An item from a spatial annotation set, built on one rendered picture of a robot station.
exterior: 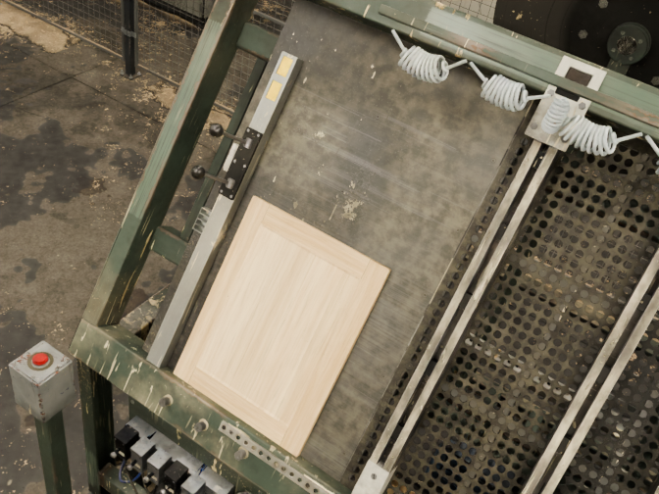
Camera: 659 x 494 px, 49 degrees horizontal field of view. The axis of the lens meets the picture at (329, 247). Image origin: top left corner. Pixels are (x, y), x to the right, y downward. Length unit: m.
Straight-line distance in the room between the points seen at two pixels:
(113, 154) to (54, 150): 0.33
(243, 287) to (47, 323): 1.67
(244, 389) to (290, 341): 0.20
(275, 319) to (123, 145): 2.82
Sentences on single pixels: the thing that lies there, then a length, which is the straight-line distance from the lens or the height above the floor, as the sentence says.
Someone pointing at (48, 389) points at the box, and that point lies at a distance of 2.16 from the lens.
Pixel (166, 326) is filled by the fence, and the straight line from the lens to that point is 2.13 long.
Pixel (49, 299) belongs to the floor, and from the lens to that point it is 3.65.
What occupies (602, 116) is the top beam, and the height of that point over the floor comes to 1.86.
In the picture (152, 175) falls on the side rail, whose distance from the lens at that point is 2.15.
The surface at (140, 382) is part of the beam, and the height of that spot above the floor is 0.85.
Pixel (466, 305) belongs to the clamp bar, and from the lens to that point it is 1.77.
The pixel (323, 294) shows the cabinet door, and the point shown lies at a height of 1.24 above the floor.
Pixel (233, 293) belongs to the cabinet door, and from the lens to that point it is 2.04.
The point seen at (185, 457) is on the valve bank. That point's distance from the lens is 2.18.
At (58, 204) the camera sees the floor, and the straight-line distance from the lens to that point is 4.19.
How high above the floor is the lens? 2.57
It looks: 40 degrees down
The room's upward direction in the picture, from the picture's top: 12 degrees clockwise
